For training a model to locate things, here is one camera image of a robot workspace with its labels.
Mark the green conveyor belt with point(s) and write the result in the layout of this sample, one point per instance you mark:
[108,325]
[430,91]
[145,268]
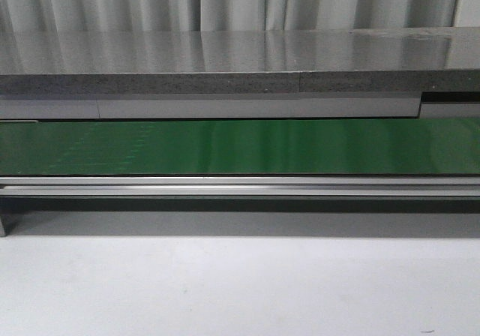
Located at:
[429,146]

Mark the grey granite counter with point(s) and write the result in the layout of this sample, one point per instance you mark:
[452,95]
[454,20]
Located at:
[326,74]

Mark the grey curtain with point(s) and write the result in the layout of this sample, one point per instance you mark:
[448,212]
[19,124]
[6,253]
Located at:
[219,15]

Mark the aluminium conveyor frame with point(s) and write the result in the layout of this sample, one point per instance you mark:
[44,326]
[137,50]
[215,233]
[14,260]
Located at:
[318,205]

